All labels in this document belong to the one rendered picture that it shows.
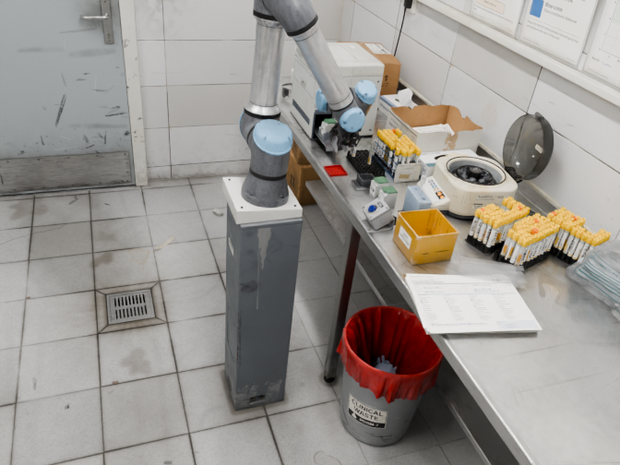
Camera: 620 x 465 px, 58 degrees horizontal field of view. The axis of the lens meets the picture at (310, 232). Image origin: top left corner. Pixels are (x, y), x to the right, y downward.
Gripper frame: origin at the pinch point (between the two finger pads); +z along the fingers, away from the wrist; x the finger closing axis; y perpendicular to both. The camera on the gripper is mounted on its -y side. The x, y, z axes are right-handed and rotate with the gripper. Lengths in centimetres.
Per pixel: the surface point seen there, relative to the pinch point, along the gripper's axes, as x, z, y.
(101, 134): -83, 118, -93
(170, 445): -71, 56, 87
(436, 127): 46.8, 1.3, -5.7
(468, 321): 0, -44, 83
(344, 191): -5.8, -8.7, 24.6
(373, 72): 18.3, -12.2, -23.5
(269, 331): -34, 25, 60
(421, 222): 6, -28, 48
